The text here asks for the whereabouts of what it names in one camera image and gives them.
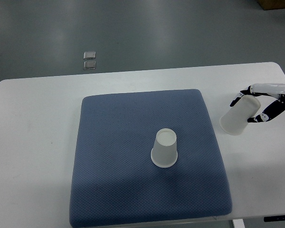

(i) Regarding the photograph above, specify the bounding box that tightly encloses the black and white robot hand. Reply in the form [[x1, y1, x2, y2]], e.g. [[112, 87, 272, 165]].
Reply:
[[230, 84, 285, 123]]

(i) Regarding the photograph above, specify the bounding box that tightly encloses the white paper cup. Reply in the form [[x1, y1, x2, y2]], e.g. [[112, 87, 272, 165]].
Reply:
[[219, 95, 261, 135], [151, 128, 178, 168]]

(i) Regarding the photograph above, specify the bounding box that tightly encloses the brown cardboard box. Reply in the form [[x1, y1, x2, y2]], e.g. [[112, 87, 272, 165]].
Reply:
[[257, 0, 285, 10]]

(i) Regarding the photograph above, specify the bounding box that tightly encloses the black table control panel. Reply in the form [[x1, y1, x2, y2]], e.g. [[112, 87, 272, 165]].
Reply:
[[264, 215, 285, 222]]

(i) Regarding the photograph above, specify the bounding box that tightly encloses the white paper cup on mat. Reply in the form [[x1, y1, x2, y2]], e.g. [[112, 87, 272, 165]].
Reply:
[[151, 128, 178, 168]]

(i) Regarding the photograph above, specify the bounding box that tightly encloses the white table leg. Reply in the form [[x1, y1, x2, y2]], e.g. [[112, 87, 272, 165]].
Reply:
[[232, 219, 245, 228]]

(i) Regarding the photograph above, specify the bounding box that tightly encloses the blue fabric cushion mat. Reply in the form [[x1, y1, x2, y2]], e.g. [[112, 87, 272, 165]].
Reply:
[[69, 89, 232, 228]]

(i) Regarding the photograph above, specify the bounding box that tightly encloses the lower metal floor plate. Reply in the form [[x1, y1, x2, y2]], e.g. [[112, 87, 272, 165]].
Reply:
[[83, 60, 96, 70]]

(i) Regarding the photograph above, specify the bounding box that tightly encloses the metal floor plate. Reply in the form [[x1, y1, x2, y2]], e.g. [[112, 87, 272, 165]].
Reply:
[[83, 60, 96, 70], [83, 51, 96, 59]]

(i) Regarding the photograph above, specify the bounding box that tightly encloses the upper metal floor plate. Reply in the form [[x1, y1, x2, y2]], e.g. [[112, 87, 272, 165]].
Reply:
[[83, 51, 96, 59]]

